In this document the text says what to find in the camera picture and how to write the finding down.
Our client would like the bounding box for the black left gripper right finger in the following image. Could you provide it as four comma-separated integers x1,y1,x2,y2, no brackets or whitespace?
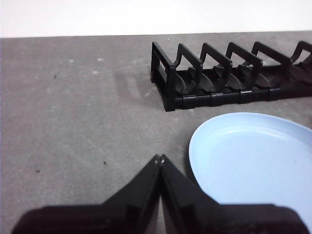
160,154,310,234

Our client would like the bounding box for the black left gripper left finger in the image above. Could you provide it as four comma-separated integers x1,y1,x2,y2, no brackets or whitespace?
11,154,162,234

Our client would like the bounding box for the light blue plate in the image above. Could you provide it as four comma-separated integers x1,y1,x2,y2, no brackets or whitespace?
188,112,312,234

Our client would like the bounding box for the black plastic plate rack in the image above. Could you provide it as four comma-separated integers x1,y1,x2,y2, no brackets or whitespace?
150,40,312,112

